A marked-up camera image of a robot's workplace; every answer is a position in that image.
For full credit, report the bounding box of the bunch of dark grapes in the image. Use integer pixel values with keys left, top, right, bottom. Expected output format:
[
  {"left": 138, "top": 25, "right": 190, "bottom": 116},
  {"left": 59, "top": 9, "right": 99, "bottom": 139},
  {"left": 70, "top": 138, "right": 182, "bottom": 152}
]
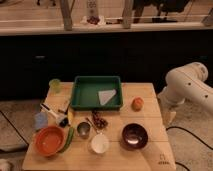
[{"left": 92, "top": 111, "right": 108, "bottom": 129}]

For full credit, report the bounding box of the green plastic tray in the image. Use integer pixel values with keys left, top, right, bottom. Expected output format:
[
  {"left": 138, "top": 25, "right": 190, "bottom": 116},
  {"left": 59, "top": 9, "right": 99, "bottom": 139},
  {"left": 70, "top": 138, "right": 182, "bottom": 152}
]
[{"left": 70, "top": 76, "right": 123, "bottom": 110}]

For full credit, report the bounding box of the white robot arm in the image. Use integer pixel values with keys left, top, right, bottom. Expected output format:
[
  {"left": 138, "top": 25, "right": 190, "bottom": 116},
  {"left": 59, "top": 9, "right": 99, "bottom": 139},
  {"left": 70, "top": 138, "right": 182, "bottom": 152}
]
[{"left": 157, "top": 62, "right": 213, "bottom": 126}]

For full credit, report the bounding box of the orange-red apple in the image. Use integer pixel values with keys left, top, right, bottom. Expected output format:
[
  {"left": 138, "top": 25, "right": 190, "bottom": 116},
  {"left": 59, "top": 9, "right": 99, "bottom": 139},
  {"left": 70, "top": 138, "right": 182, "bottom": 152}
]
[{"left": 131, "top": 97, "right": 144, "bottom": 111}]

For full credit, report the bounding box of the green plastic cup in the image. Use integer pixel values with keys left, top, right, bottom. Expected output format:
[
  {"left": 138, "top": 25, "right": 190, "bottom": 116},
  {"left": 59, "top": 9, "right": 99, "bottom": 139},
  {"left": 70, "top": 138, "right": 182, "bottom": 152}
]
[{"left": 49, "top": 79, "right": 61, "bottom": 93}]

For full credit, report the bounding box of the yellow banana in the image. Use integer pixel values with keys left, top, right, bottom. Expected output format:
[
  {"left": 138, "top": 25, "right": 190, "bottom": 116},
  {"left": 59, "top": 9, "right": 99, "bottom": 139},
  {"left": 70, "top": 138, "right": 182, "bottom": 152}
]
[{"left": 67, "top": 108, "right": 74, "bottom": 126}]

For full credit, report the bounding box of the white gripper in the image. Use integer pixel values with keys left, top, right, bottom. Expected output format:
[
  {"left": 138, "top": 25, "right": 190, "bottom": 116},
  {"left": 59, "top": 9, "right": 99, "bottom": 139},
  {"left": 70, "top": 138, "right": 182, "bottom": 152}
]
[{"left": 161, "top": 104, "right": 176, "bottom": 126}]

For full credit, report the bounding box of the wooden spoon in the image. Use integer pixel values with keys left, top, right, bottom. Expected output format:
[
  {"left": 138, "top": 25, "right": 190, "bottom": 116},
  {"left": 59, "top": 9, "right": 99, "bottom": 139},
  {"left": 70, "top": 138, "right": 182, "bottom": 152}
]
[{"left": 85, "top": 117, "right": 100, "bottom": 134}]

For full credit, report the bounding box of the orange bowl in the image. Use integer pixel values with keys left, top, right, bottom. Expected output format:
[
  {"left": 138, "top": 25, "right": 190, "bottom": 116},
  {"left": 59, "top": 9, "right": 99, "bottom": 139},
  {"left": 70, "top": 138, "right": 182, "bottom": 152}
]
[{"left": 34, "top": 126, "right": 65, "bottom": 157}]

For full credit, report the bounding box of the purple bowl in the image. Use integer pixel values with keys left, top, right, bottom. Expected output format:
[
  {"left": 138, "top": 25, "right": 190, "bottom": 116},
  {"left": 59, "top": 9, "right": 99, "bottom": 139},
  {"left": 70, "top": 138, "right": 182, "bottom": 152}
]
[{"left": 122, "top": 123, "right": 148, "bottom": 149}]

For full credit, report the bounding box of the green cucumber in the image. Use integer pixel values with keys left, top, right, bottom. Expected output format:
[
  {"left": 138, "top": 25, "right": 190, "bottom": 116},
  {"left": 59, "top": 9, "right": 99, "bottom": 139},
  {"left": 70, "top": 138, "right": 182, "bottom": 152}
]
[{"left": 59, "top": 127, "right": 74, "bottom": 153}]

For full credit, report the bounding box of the grey folded cloth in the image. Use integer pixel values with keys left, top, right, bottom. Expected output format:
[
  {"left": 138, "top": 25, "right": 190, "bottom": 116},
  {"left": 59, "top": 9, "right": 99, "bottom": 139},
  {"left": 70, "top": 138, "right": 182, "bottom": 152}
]
[{"left": 98, "top": 89, "right": 116, "bottom": 105}]

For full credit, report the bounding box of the small metal cup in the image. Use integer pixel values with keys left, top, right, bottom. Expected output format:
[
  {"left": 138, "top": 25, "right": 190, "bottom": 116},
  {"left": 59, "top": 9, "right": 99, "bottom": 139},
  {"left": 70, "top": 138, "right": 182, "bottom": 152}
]
[{"left": 77, "top": 122, "right": 90, "bottom": 139}]

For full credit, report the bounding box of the white handled brush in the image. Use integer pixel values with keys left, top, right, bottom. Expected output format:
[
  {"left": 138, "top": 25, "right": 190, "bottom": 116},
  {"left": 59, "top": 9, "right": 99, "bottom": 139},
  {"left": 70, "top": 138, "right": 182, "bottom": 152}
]
[{"left": 41, "top": 103, "right": 68, "bottom": 126}]

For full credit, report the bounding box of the white cup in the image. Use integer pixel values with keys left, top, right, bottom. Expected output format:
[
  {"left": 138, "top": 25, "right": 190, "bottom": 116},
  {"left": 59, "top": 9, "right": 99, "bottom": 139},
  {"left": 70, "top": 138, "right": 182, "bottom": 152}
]
[{"left": 91, "top": 134, "right": 109, "bottom": 154}]

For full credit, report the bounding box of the black cable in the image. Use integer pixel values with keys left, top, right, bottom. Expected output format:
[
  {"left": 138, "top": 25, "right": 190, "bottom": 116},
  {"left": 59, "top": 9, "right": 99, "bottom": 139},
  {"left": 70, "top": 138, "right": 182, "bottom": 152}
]
[{"left": 165, "top": 125, "right": 213, "bottom": 151}]

